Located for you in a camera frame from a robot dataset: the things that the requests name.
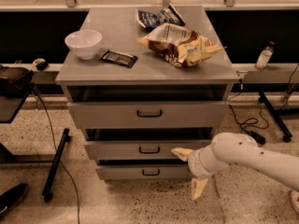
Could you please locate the grey bottom drawer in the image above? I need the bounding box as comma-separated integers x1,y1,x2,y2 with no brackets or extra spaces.
96,164,192,180

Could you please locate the black power adapter cable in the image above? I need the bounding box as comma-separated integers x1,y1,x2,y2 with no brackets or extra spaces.
227,77,271,147

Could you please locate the white bowl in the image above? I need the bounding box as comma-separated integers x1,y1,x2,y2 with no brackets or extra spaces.
64,30,103,60

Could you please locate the grey drawer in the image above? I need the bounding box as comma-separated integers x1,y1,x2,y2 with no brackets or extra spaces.
67,101,228,129
96,164,192,180
84,140,210,161

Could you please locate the small dark snack packet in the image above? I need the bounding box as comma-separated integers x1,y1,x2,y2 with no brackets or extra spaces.
101,49,138,68

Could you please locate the clear plastic bottle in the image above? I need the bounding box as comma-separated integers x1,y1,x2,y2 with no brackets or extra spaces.
255,41,275,69

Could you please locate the yellow black tape measure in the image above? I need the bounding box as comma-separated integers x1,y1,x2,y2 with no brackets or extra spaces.
33,58,49,71

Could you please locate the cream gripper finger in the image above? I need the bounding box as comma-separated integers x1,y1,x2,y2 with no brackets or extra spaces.
171,147,192,161
192,178,207,201

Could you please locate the black bag on table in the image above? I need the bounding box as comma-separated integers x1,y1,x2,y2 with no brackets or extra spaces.
0,66,34,97

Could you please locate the blue chip bag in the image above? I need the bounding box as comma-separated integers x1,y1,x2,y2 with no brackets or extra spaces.
135,4,185,29

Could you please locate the black shoe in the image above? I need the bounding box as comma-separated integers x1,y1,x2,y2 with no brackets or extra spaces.
0,183,28,216

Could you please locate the black wheeled stand leg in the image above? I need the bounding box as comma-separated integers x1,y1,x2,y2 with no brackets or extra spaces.
258,91,292,143

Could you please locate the grey drawer cabinet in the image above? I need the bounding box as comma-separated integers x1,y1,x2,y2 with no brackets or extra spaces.
55,5,240,141

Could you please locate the brown yellow chip bag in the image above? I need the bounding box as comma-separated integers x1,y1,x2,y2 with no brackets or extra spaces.
136,23,223,67

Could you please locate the black floor cable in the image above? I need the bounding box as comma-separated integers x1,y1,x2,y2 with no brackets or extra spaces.
33,85,82,224

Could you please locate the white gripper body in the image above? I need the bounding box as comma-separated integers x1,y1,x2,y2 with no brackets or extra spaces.
188,146,229,179

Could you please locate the grey top drawer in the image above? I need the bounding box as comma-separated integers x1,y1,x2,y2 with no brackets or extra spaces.
67,101,228,129

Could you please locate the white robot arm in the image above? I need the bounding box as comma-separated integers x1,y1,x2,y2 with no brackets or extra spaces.
171,133,299,200

